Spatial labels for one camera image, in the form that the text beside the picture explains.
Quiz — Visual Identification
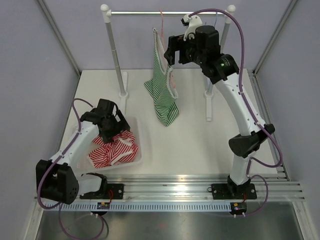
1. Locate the aluminium mounting rail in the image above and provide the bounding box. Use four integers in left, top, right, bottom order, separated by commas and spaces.
43, 172, 305, 212

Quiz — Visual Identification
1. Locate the blue wire hanger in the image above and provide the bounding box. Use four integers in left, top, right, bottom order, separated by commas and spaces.
213, 11, 219, 27

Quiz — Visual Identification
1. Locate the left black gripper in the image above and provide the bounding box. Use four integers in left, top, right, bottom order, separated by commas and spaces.
100, 110, 130, 144

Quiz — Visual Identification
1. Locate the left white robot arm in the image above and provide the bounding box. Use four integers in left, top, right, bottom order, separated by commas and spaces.
35, 98, 130, 210

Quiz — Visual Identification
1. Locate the green striped tank top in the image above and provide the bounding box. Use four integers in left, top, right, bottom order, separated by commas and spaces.
144, 28, 180, 127

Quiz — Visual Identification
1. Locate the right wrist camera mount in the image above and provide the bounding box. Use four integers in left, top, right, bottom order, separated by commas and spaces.
181, 14, 203, 41

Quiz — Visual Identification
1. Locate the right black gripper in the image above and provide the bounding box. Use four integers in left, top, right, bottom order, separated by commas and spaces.
164, 34, 206, 68

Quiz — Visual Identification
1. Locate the white clothes rack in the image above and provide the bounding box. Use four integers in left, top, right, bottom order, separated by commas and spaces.
100, 3, 237, 122

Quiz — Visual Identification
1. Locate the aluminium frame post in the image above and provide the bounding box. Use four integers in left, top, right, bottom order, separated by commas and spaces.
36, 0, 82, 77
252, 0, 300, 76

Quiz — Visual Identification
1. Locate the white plastic basket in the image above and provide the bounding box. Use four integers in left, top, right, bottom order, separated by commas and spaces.
71, 115, 143, 174

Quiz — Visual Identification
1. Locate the right aluminium frame post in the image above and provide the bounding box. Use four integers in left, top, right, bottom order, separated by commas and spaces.
252, 0, 300, 76

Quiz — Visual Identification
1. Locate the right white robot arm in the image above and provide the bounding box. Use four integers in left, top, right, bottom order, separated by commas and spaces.
164, 25, 275, 199

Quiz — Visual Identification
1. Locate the pink wire hanger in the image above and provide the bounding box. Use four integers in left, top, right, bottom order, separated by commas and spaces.
159, 9, 176, 88

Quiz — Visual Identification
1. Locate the left aluminium frame post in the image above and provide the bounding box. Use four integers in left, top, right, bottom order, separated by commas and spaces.
36, 0, 82, 77

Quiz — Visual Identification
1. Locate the red striped tank top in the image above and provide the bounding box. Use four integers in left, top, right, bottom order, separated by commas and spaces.
88, 131, 139, 169

